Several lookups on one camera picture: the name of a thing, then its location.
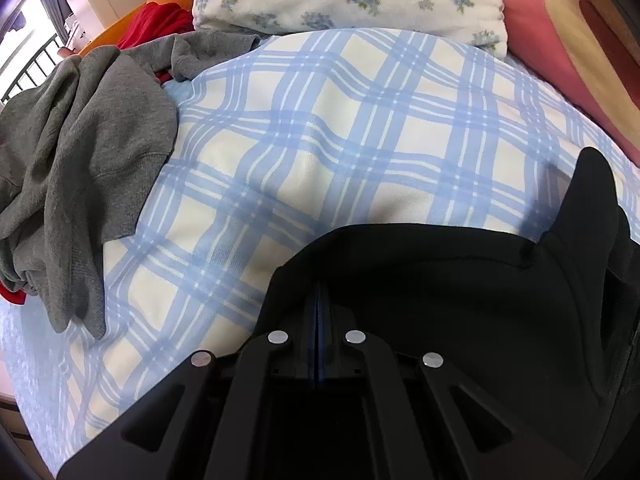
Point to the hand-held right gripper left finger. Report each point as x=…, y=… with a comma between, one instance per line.
x=311, y=341

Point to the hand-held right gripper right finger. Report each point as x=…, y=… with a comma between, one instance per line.
x=325, y=346

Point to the black hooded sweatshirt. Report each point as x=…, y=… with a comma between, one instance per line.
x=450, y=285

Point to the blue plaid blanket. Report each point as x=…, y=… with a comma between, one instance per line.
x=320, y=150

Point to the light blue bed sheet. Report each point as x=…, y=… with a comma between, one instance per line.
x=30, y=365

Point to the grey sweater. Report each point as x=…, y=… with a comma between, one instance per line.
x=75, y=150

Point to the pink plush bear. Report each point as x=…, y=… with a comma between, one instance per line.
x=540, y=35

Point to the black balcony railing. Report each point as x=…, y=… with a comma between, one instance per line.
x=30, y=67

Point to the grey curtain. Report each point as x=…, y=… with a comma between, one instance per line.
x=52, y=2

